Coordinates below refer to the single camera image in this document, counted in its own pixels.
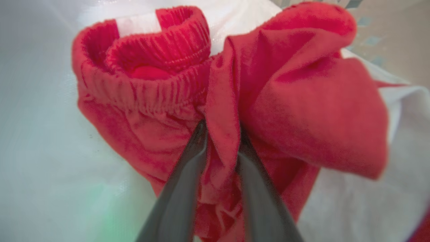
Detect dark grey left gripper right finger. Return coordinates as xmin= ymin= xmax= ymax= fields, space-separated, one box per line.
xmin=237 ymin=128 xmax=305 ymax=242

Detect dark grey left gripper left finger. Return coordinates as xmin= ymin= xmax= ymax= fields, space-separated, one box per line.
xmin=135 ymin=120 xmax=209 ymax=242

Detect red elastic-waist shorts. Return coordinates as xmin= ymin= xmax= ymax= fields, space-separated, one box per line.
xmin=71 ymin=1 xmax=391 ymax=242

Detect white cloth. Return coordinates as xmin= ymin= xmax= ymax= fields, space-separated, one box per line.
xmin=297 ymin=49 xmax=430 ymax=242

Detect woven-rim laundry basket white liner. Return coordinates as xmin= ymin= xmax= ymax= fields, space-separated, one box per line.
xmin=0 ymin=0 xmax=430 ymax=242

